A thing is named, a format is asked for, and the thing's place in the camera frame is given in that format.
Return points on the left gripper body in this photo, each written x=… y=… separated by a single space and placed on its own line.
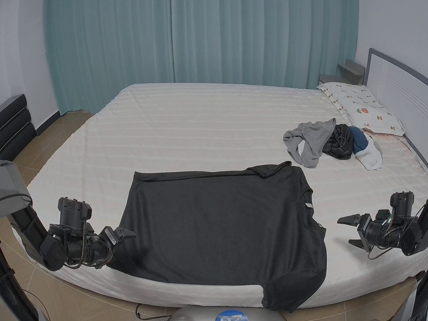
x=102 y=249

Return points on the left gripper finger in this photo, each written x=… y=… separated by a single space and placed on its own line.
x=125 y=235

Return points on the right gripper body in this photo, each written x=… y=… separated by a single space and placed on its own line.
x=376 y=231

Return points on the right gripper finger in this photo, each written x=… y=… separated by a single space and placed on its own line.
x=361 y=244
x=351 y=220

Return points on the black T-shirt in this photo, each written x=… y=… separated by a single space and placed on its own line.
x=217 y=226

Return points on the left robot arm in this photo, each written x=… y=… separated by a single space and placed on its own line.
x=30 y=232

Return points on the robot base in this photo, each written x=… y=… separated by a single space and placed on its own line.
x=200 y=314

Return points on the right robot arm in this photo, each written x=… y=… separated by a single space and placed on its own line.
x=411 y=236

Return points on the bed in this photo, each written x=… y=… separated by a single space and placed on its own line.
x=200 y=129

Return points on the white garment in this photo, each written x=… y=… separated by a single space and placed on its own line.
x=371 y=159

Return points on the black glossy garment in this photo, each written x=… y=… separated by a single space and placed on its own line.
x=339 y=142

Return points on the dark blue garment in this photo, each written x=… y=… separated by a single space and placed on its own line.
x=359 y=140

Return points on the grey garment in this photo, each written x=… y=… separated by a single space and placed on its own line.
x=314 y=139

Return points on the white printed pillow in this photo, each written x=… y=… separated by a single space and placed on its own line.
x=364 y=109

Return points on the grey bedside table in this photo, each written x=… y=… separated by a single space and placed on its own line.
x=349 y=70

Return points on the black chest of drawers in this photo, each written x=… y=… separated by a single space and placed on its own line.
x=13 y=129

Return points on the blue-green curtain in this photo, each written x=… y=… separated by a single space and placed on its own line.
x=200 y=28

